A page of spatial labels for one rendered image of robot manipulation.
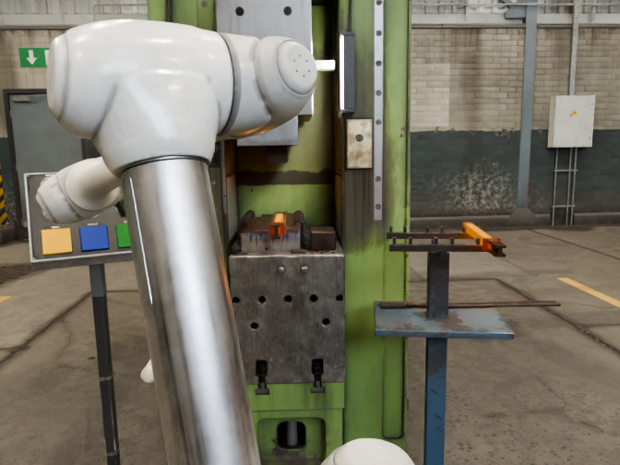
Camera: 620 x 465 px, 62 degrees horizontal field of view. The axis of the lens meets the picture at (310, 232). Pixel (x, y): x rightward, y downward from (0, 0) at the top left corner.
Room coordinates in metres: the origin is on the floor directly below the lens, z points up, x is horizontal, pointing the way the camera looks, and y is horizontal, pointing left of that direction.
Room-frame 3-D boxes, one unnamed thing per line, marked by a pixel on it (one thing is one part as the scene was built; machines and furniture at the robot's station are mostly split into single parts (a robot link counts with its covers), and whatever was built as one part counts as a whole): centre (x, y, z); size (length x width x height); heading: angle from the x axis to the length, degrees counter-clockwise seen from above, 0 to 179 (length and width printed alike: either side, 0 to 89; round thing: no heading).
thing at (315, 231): (1.77, -0.04, 0.95); 0.12 x 0.08 x 0.06; 1
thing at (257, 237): (1.92, 0.14, 0.96); 0.42 x 0.20 x 0.09; 1
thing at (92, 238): (1.50, 0.64, 1.01); 0.07 x 0.05 x 0.07; 116
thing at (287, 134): (1.92, 0.14, 1.32); 0.42 x 0.20 x 0.10; 1
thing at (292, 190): (2.24, 0.10, 1.37); 0.41 x 0.10 x 0.91; 91
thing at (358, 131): (1.84, -0.18, 1.27); 0.09 x 0.02 x 0.17; 91
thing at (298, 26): (1.92, 0.10, 1.56); 0.42 x 0.39 x 0.40; 1
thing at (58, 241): (1.45, 0.73, 1.01); 0.07 x 0.05 x 0.07; 116
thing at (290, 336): (1.93, 0.08, 0.69); 0.56 x 0.38 x 0.45; 1
